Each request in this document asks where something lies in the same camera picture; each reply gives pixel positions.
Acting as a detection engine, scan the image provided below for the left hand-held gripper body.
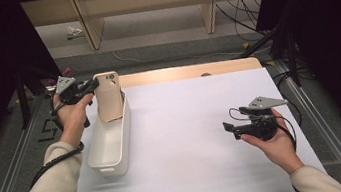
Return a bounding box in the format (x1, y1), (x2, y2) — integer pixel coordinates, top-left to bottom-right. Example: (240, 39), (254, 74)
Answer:
(53, 72), (92, 108)

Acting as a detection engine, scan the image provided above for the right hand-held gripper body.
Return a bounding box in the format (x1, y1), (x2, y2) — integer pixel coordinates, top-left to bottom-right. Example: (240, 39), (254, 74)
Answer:
(235, 93), (293, 145)

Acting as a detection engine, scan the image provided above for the white plastic bin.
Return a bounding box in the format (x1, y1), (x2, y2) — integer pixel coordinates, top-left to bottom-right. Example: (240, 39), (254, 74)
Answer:
(78, 88), (141, 182)

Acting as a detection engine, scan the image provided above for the person's left hand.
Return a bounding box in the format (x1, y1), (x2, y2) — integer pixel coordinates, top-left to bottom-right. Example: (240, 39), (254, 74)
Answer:
(51, 89), (101, 149)

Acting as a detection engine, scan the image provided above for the person's right hand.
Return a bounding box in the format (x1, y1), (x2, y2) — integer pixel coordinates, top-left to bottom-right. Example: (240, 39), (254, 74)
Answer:
(237, 105), (306, 182)

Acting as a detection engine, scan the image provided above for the pink floor object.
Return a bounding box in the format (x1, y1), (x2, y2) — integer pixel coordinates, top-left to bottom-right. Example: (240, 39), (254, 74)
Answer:
(45, 65), (77, 87)

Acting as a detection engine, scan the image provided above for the black metal stand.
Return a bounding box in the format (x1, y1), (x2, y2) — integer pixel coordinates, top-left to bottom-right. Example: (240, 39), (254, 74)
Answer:
(236, 21), (306, 95)
(11, 54), (90, 131)

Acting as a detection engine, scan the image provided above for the white table sheet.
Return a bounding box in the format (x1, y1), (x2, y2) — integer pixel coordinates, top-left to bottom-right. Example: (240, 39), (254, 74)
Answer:
(59, 60), (330, 192)

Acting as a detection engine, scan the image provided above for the crumpled white paper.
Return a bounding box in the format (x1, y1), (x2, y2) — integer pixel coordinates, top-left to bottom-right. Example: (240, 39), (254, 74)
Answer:
(65, 24), (85, 41)

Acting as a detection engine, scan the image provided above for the thin black wire loop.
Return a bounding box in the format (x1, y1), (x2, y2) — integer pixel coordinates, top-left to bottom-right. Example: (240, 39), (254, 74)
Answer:
(228, 104), (252, 124)

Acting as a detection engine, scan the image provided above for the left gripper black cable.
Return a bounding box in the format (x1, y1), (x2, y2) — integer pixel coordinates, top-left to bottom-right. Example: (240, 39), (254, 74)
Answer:
(16, 88), (91, 190)

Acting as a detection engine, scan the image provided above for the black cable bundle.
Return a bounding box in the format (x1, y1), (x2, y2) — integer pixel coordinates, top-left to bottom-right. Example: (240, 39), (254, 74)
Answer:
(214, 0), (285, 47)

